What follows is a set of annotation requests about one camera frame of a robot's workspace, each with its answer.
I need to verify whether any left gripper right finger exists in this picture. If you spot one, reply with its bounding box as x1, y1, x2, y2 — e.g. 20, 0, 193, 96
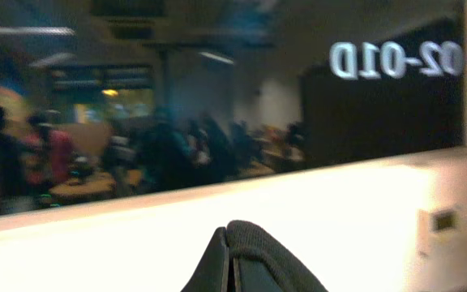
232, 258, 282, 292

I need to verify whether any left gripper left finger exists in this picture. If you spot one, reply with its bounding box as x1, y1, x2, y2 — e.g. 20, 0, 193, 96
182, 227, 230, 292

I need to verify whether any black t-shirt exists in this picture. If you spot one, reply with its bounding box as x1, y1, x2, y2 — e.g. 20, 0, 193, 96
226, 220, 328, 292

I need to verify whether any dark glass window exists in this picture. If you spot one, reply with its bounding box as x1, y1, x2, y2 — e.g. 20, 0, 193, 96
0, 0, 466, 215

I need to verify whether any white wall outlet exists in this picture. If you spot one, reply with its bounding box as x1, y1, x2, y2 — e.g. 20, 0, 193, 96
415, 204, 461, 257

